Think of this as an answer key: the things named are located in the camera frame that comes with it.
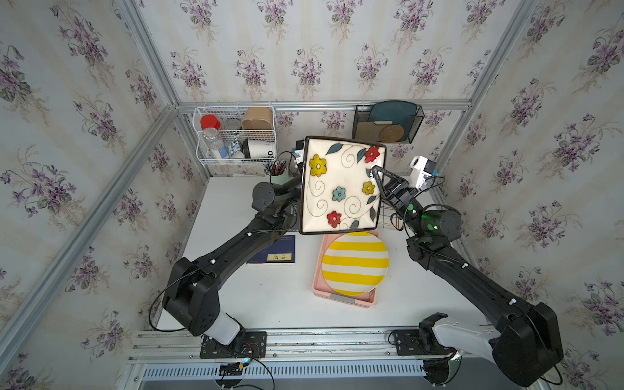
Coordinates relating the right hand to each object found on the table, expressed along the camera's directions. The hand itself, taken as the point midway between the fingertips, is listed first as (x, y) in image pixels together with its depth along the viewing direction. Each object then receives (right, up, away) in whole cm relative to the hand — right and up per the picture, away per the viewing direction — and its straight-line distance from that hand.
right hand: (377, 174), depth 55 cm
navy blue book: (-28, -27, +38) cm, 54 cm away
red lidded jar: (-55, +24, +37) cm, 71 cm away
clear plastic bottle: (-51, +15, +32) cm, 62 cm away
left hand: (-6, 0, -3) cm, 7 cm away
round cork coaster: (+17, +21, +42) cm, 50 cm away
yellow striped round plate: (+1, -29, +31) cm, 43 cm away
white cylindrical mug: (-36, +14, +38) cm, 54 cm away
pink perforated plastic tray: (-12, -37, +29) cm, 49 cm away
